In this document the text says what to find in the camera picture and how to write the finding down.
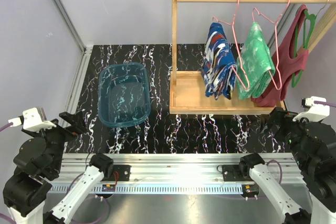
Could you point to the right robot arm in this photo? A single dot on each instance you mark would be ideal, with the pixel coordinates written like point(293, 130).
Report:
point(312, 144)

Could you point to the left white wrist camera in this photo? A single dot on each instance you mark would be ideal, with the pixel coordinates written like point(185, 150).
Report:
point(33, 120)

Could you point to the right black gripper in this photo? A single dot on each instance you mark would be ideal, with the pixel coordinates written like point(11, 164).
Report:
point(280, 115)

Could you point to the wooden clothes rack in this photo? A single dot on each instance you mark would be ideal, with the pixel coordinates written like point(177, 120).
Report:
point(187, 88)

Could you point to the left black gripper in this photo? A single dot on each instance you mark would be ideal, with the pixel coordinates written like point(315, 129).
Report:
point(76, 120)

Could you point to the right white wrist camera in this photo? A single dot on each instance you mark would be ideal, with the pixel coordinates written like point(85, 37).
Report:
point(316, 109)

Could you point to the green tie-dye trousers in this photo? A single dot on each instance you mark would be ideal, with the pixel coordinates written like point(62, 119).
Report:
point(255, 67)

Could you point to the teal transparent plastic bin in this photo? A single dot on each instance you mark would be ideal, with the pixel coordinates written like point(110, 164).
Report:
point(124, 95)

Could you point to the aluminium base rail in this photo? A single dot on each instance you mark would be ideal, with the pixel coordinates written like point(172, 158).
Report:
point(173, 173)

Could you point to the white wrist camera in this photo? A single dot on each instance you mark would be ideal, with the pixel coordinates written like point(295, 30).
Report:
point(316, 109)
point(33, 120)

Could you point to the maroon tank top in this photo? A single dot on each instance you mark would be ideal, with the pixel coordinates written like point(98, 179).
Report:
point(288, 64)

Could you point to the green plastic hanger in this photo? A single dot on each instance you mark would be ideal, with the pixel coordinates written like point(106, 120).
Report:
point(305, 41)

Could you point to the blue patterned trousers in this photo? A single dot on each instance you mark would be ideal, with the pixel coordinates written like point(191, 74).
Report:
point(219, 65)

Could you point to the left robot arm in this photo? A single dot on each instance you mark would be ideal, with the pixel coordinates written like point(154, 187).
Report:
point(38, 162)

